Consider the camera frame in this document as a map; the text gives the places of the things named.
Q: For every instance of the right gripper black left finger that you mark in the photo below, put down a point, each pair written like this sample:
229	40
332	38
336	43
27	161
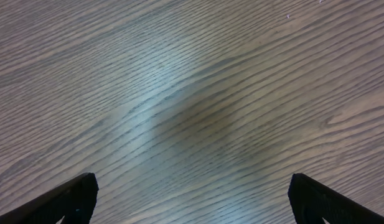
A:
71	202

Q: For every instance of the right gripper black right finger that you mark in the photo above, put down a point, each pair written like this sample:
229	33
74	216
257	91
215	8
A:
313	202

